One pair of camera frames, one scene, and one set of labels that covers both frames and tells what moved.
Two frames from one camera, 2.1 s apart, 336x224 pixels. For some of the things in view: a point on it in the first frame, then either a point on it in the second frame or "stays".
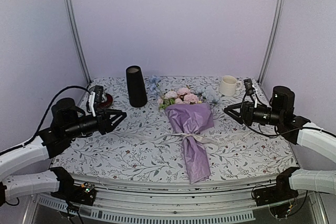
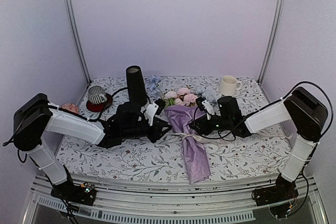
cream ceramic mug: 229,85 stays
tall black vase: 136,89 stays
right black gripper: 247,113 -> 202,123
